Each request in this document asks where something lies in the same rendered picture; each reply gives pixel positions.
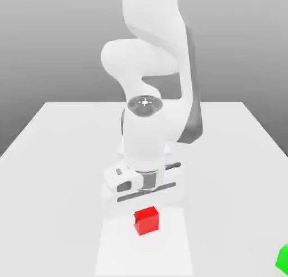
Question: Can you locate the small red cube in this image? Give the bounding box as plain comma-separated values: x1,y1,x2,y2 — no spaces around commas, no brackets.
133,206,160,237

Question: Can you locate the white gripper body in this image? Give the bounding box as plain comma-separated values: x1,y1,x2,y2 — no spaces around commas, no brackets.
101,177,188,217

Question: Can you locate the small green cube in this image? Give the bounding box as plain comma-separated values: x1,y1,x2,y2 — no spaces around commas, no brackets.
274,243,288,276

